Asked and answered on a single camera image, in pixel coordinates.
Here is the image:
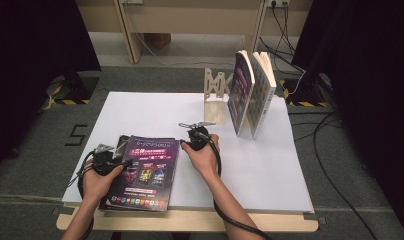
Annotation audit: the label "brown cardboard box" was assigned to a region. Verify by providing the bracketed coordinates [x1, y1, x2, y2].
[143, 32, 173, 50]

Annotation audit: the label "wooden expandable book rack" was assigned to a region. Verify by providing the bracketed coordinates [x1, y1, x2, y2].
[203, 67, 235, 126]

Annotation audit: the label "purple magazine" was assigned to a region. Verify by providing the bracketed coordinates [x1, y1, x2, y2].
[227, 49, 256, 138]
[104, 135, 181, 213]

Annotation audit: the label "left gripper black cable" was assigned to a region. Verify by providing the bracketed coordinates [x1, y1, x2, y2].
[68, 150, 98, 240]

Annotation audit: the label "black stand base striped tape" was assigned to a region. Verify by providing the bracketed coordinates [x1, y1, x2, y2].
[39, 71, 102, 112]
[279, 71, 336, 108]

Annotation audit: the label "short black floor cables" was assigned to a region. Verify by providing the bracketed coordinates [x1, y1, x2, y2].
[287, 110, 344, 143]

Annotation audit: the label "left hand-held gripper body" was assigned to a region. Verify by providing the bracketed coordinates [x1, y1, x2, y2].
[90, 143, 125, 177]

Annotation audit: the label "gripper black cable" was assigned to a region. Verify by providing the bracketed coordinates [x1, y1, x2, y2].
[68, 150, 98, 240]
[196, 130, 274, 240]

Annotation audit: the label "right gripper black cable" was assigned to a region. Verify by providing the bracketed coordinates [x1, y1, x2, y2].
[196, 130, 274, 240]

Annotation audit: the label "white book with picture grid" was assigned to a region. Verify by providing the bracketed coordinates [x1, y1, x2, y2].
[245, 51, 278, 141]

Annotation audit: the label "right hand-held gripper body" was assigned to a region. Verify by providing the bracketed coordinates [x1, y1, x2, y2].
[178, 121, 217, 152]

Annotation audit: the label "long black floor cable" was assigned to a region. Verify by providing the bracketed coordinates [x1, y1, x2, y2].
[312, 111, 380, 240]

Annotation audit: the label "black curtain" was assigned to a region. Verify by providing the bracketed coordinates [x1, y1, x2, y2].
[290, 0, 404, 239]
[0, 0, 102, 176]

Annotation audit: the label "black cable bundle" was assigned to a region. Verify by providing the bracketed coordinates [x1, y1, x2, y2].
[259, 0, 308, 75]

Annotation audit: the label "beige desk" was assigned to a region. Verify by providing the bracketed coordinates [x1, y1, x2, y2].
[73, 0, 315, 66]

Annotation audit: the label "person's left hand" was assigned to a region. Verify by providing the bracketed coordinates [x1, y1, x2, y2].
[82, 159, 125, 207]

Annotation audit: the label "black corner bracket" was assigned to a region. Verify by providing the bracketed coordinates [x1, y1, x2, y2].
[303, 213, 328, 225]
[51, 205, 74, 216]

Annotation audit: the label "white board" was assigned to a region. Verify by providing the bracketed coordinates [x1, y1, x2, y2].
[61, 91, 315, 215]

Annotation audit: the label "person's right hand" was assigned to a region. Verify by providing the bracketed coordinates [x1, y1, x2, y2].
[181, 133, 221, 180]

